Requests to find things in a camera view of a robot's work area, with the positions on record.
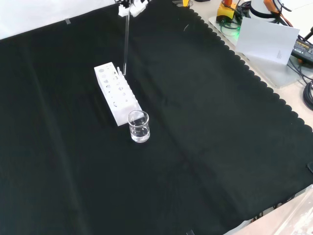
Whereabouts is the grey base plate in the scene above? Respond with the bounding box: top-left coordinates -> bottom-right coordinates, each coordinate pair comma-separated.
207,12 -> 313,88

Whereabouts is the green cable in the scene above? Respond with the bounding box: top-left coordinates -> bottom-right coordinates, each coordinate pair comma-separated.
220,18 -> 242,40

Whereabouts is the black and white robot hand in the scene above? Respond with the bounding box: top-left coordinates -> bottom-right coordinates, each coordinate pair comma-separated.
114,0 -> 149,18

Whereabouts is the hex key set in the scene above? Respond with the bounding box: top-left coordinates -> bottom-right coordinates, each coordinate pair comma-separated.
172,0 -> 194,8

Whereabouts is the yellow stop button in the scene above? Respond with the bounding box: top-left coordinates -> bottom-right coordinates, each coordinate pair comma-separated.
217,0 -> 242,24

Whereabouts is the small clear glass beaker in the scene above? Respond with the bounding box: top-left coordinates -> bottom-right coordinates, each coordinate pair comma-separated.
127,110 -> 150,144

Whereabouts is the pale board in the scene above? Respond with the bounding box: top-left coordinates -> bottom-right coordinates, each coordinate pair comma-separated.
235,16 -> 301,66

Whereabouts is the white test tube rack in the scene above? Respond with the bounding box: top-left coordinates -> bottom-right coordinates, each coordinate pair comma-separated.
93,62 -> 143,127

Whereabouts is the orange cable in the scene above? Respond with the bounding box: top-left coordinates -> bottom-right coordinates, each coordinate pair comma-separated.
263,0 -> 294,28

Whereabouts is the clear glass rod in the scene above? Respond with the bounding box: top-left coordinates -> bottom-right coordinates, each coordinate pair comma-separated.
122,9 -> 131,76

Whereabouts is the black bench cloth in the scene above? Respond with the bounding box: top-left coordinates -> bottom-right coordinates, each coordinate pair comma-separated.
0,0 -> 313,235

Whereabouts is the black power adapter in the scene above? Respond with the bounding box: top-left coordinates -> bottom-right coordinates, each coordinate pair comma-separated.
291,36 -> 313,62

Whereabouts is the black cable bundle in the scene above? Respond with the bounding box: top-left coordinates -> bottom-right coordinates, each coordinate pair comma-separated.
302,81 -> 313,111

